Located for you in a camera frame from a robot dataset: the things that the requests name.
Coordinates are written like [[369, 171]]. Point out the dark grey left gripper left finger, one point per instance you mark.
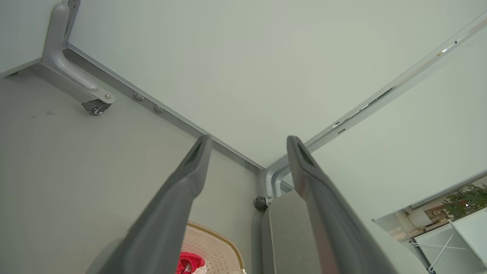
[[167, 213]]

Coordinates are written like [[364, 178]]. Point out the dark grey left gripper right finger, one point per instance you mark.
[[335, 228]]

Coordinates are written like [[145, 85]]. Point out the red and white basketball jersey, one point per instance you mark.
[[190, 263]]

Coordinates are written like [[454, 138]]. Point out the grey fabric sofa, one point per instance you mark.
[[285, 236]]

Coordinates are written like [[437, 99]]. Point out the cream perforated laundry basket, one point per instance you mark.
[[215, 247]]

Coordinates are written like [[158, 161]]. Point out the black caster wheel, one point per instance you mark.
[[96, 107], [260, 204]]

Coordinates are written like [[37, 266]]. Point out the round metal levelling foot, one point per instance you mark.
[[158, 108], [139, 96]]

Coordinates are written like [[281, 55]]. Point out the white table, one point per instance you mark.
[[468, 236]]

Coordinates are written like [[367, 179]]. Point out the green leafy plant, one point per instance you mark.
[[466, 199]]

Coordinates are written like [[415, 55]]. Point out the grey partition corner post foot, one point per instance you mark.
[[271, 182]]

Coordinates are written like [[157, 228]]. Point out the grey partition foot bracket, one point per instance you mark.
[[62, 64]]

